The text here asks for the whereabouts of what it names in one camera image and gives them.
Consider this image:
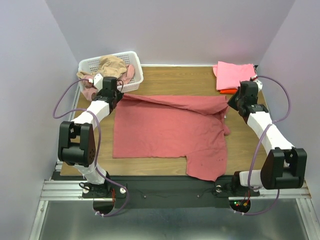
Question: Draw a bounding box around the mauve pink t-shirt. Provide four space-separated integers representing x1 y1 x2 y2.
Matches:
80 64 135 102

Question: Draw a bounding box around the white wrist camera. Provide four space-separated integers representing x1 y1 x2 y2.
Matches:
250 75 263 92
87 73 104 91

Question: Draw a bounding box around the folded orange t-shirt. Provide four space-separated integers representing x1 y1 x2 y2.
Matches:
219 88 237 95

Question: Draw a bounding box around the folded light pink t-shirt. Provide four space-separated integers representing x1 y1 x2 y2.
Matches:
212 61 256 91

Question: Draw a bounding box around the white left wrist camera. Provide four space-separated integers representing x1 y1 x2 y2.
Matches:
87 73 104 91

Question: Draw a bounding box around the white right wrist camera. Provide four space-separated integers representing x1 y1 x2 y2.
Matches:
250 75 263 92

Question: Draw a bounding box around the aluminium table frame rail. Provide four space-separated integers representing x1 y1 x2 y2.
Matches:
39 84 312 201

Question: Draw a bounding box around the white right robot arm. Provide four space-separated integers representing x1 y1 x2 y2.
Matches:
228 79 307 190

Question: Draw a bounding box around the white plastic laundry basket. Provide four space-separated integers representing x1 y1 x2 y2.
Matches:
76 51 144 102

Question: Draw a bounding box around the beige t-shirt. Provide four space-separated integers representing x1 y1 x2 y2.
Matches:
76 55 127 79

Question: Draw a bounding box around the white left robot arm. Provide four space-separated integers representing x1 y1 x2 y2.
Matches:
57 76 127 198

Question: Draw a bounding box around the dusty red t-shirt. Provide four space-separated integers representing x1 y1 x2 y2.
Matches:
112 94 230 181

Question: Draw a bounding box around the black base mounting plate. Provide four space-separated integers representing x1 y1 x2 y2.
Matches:
82 175 260 209

